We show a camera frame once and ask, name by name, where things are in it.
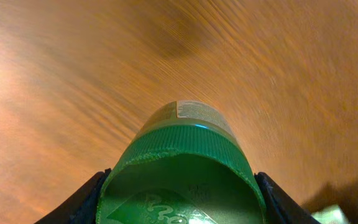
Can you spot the mint green wipes pack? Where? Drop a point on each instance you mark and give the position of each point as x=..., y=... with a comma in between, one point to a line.
x=331, y=215

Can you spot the green lid jar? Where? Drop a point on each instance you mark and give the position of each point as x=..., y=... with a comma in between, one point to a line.
x=183, y=166

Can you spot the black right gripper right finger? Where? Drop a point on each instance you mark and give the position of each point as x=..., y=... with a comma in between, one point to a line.
x=281, y=208

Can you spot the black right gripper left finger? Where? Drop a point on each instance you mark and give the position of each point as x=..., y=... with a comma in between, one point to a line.
x=80, y=207

